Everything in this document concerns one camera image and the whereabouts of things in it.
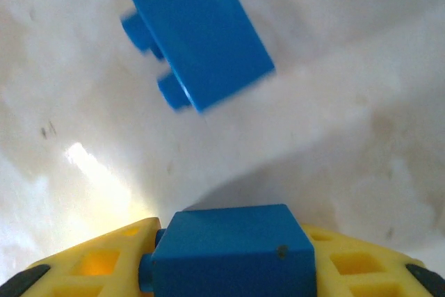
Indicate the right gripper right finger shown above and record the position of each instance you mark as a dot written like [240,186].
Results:
[365,265]

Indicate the white plastic bin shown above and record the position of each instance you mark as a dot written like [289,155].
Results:
[347,85]

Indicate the blue lego brick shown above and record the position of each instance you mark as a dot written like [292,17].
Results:
[201,32]
[229,251]

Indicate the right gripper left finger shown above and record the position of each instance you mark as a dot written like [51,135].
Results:
[87,262]

